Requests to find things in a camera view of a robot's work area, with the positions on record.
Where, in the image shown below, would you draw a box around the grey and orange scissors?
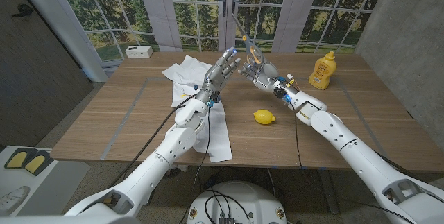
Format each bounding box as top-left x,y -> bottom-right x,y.
231,12 -> 264,66

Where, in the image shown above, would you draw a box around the yellow mustard bottle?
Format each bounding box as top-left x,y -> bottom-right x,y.
308,51 -> 338,91

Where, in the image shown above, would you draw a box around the creased white paper sheet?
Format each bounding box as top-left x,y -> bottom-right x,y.
176,102 -> 233,164

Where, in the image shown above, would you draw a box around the crumpled white paper sheet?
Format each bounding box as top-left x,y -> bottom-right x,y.
162,55 -> 216,109

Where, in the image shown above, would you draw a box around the yellow lemon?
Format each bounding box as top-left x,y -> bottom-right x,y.
253,109 -> 277,126

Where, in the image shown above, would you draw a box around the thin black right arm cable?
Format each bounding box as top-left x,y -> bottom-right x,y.
290,102 -> 417,224

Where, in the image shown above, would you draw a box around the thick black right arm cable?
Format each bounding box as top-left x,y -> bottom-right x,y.
373,149 -> 444,204

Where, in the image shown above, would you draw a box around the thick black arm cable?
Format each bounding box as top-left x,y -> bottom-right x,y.
373,149 -> 444,204
107,94 -> 197,187

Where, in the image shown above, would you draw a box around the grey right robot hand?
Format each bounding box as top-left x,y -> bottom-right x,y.
237,60 -> 296,101

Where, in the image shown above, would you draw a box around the yellow black foot pedal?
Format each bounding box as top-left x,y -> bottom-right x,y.
3,148 -> 28,170
22,150 -> 53,176

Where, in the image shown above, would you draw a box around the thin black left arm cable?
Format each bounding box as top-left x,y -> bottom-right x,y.
178,107 -> 212,224

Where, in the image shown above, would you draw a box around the printed forest window backdrop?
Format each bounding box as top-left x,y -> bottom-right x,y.
53,0 -> 391,62

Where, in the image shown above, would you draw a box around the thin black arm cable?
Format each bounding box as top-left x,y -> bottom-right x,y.
178,107 -> 212,224
290,102 -> 417,224

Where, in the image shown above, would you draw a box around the grey table leg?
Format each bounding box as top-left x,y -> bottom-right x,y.
317,169 -> 340,215

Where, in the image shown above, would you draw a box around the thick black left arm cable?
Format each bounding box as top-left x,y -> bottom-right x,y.
107,94 -> 197,187

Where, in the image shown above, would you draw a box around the white sneaker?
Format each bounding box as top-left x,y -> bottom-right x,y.
0,185 -> 31,213

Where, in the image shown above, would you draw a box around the white power socket box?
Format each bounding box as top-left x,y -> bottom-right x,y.
124,45 -> 154,59

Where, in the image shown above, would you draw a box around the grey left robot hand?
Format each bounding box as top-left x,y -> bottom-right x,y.
196,46 -> 242,105

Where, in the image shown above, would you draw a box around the white backdrop frame post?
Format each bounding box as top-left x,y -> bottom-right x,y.
10,0 -> 109,83

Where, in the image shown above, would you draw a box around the white robot torso base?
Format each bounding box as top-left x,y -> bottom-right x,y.
187,181 -> 288,224

